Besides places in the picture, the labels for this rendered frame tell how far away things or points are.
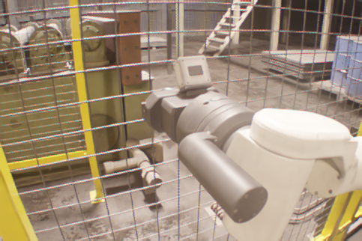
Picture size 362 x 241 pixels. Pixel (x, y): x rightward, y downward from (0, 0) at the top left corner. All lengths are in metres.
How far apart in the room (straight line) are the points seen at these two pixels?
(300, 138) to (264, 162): 0.04
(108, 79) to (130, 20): 0.51
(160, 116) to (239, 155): 0.16
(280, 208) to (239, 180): 0.06
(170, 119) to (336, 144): 0.19
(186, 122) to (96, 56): 1.94
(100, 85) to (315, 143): 2.06
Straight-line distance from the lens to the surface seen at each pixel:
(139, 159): 2.09
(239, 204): 0.19
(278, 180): 0.22
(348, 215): 1.48
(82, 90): 1.72
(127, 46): 2.07
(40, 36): 2.14
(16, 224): 0.52
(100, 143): 2.34
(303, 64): 5.44
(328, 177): 0.31
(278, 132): 0.21
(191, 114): 0.30
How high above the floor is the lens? 1.35
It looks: 24 degrees down
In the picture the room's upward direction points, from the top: straight up
